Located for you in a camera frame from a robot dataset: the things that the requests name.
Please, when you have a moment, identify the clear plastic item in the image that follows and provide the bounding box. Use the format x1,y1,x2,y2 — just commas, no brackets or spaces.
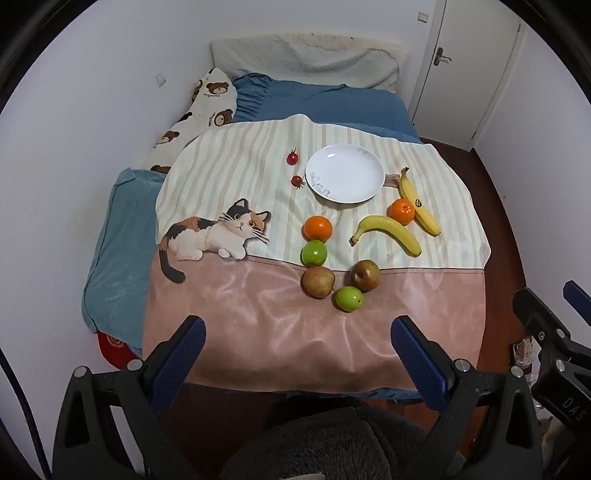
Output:
510,337,539,370

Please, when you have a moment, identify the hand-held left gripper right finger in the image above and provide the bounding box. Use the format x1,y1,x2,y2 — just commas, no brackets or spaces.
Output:
390,315,542,480

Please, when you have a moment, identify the large orange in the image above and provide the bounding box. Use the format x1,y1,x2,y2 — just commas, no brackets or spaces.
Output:
303,215,334,243

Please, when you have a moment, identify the cat printed striped blanket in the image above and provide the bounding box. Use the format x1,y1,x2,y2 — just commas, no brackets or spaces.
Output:
141,114,491,393

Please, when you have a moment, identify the teal velvet pillow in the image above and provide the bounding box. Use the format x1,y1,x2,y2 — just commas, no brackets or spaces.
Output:
82,167,167,358

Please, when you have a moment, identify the light red striped apple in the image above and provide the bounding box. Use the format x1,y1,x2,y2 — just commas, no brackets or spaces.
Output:
302,266,336,298

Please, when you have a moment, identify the green apple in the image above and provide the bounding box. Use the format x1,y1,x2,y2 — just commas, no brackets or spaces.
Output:
301,239,328,267
335,286,365,313

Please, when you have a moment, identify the white floral plate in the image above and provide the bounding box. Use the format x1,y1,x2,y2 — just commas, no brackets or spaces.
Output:
305,143,385,204

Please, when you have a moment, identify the black cable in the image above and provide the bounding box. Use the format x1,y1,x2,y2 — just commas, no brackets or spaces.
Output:
0,346,51,480

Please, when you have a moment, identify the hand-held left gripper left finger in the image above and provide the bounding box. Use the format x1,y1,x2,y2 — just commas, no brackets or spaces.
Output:
52,315,207,480

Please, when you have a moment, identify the bear printed white pillow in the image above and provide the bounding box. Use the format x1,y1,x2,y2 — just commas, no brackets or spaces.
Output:
139,68,239,175

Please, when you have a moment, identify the red printed cloth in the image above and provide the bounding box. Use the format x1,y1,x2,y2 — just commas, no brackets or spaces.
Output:
96,330,144,370

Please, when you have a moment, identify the white quilted pillow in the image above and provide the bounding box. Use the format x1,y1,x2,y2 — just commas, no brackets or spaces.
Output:
210,32,407,93

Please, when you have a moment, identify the white door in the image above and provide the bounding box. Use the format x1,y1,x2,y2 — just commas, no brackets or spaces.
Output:
409,0,527,151

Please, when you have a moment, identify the yellow banana with sticker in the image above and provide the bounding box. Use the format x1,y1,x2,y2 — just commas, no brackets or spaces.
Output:
398,167,441,237

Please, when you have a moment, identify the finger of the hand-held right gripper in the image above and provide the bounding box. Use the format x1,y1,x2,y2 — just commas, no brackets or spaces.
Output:
562,279,591,328
512,287,573,352

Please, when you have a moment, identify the dark fleece garment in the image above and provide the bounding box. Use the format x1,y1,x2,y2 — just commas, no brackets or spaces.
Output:
221,398,462,480

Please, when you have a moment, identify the curved yellow banana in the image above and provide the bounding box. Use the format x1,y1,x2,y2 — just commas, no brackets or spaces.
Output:
349,215,422,257

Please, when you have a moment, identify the dark red apple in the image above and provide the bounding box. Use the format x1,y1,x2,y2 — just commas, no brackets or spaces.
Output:
350,259,382,292

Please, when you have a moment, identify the small orange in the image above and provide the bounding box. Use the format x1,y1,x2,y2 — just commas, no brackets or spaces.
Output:
387,198,416,226

